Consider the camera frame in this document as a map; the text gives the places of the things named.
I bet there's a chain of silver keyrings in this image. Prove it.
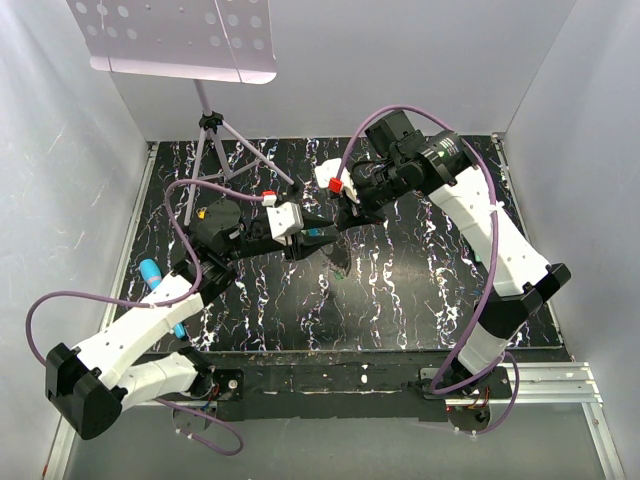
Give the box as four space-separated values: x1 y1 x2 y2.
324 238 354 276

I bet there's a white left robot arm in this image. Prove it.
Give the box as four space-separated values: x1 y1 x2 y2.
45 199 337 440

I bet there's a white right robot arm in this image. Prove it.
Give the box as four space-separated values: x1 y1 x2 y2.
314 105 571 398

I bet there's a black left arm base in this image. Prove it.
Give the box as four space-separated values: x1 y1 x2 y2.
199 368 245 413

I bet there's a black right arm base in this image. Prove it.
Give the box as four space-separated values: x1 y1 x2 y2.
407 363 520 437

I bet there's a cyan blue marker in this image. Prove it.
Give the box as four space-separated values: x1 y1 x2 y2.
139 258 187 341

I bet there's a white music stand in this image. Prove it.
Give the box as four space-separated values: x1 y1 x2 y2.
64 0 302 235

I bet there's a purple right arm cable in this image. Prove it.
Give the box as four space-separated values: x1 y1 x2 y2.
335 104 521 436

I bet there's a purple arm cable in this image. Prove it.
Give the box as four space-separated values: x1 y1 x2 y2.
24 179 274 456
335 104 521 436

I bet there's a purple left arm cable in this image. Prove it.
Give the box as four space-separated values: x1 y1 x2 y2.
24 179 274 456

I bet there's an aluminium frame rail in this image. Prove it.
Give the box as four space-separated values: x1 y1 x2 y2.
94 142 160 351

